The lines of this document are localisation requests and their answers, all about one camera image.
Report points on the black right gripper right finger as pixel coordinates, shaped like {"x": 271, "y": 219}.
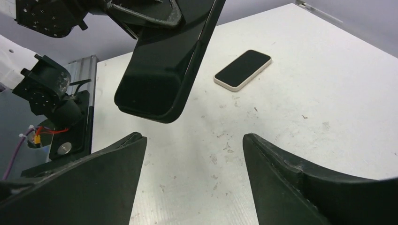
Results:
{"x": 290, "y": 190}

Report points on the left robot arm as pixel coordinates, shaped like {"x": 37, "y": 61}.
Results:
{"x": 42, "y": 81}

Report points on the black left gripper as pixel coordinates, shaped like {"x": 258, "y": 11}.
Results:
{"x": 57, "y": 18}

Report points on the phone in beige case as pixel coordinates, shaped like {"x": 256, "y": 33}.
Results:
{"x": 242, "y": 70}

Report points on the aluminium frame rail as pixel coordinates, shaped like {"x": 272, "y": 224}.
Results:
{"x": 83, "y": 69}

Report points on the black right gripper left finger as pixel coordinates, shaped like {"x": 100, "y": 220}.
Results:
{"x": 98, "y": 189}

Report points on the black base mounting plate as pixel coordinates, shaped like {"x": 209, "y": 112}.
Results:
{"x": 64, "y": 144}

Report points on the black phone case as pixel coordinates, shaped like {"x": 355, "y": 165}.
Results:
{"x": 165, "y": 63}

